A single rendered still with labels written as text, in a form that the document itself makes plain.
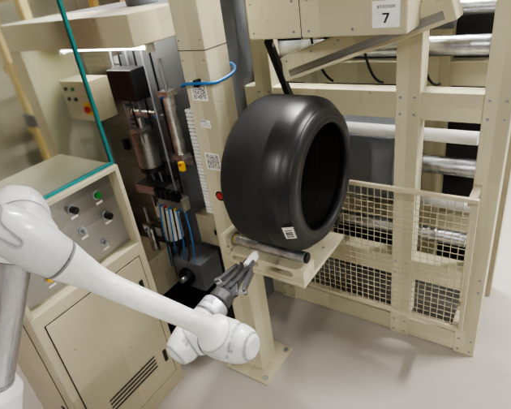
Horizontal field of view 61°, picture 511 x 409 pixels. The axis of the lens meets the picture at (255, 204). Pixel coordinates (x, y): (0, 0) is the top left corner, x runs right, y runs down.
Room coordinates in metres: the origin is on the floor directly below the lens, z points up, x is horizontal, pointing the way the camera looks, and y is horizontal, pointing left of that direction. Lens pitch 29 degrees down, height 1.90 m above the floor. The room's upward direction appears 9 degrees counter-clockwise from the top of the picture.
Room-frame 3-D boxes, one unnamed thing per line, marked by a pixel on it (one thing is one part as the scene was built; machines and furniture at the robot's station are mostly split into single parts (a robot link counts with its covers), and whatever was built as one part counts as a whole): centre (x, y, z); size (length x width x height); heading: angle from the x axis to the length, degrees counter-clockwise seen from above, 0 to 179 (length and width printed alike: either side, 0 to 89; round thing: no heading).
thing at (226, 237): (1.65, 0.03, 0.90); 0.40 x 0.03 x 0.10; 142
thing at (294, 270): (1.43, -0.02, 0.84); 0.36 x 0.09 x 0.06; 52
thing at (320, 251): (1.54, -0.11, 0.80); 0.37 x 0.36 x 0.02; 142
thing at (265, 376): (1.68, 0.10, 0.01); 0.27 x 0.27 x 0.02; 52
